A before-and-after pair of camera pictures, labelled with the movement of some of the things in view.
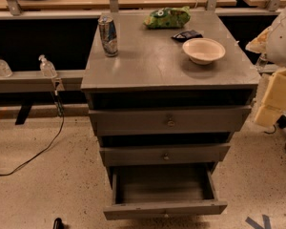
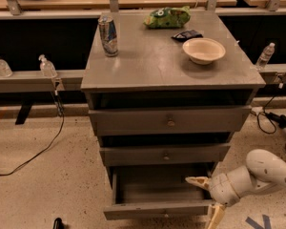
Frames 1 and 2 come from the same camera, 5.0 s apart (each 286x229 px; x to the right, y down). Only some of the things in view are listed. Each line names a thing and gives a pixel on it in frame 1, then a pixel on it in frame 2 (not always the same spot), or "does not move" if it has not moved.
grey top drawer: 186,120 does not move
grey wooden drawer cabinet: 164,104 does not move
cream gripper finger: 259,43 → 226,189
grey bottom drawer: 164,191 does not move
